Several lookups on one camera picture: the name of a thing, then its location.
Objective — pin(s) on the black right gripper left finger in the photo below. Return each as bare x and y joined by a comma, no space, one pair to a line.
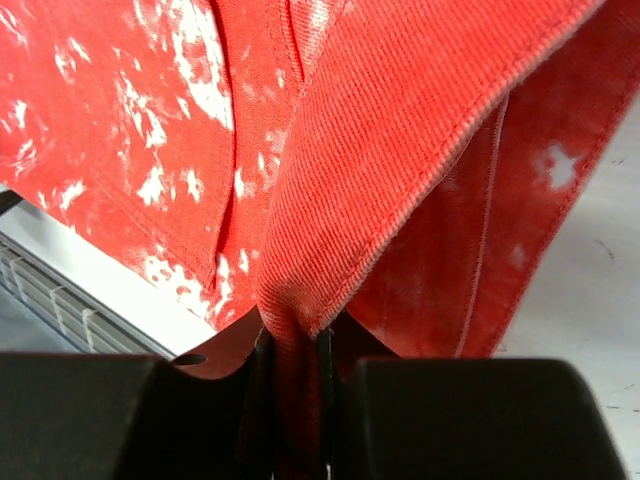
203,415

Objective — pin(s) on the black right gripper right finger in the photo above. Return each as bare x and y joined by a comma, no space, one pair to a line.
386,417

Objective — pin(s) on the red white tie-dye trousers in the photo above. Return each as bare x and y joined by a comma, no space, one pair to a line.
406,161

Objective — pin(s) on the aluminium table edge rail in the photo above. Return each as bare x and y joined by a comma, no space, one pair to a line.
69,310

